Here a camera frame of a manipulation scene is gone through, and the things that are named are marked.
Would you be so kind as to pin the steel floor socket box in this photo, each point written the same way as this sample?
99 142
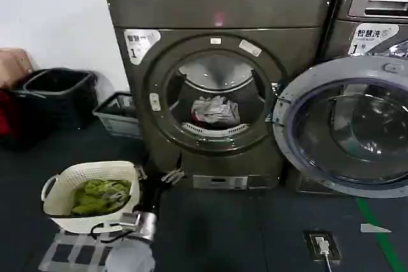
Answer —
310 246

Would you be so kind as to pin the grey black checkered mat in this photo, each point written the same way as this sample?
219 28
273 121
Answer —
73 249

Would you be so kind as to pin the green garment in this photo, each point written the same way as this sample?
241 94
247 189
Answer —
92 195

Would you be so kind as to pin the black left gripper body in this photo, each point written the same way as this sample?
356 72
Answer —
151 195

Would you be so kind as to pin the black plastic bin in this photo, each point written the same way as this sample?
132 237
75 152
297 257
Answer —
63 100

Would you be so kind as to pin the round glass dryer door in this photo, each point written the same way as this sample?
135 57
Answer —
347 132

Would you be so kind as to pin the grey plastic crate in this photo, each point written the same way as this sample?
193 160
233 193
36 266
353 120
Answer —
114 125

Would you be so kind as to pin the white perforated laundry basket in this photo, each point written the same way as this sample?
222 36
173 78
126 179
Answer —
92 170

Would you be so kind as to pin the grey dryer with drawer panel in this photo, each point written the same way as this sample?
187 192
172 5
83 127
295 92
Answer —
376 1

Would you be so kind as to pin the red fabric item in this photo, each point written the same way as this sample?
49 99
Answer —
8 116

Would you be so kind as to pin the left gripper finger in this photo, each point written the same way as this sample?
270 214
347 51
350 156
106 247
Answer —
141 172
172 176

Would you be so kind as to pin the green floor tape line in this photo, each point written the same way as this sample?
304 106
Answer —
379 230

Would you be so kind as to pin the grey white crumpled clothes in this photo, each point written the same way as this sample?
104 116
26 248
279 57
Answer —
213 109

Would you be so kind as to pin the white floor tape piece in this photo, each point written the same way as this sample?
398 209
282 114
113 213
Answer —
374 228

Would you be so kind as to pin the grey front-load dryer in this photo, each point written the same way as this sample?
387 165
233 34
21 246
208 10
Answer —
223 7

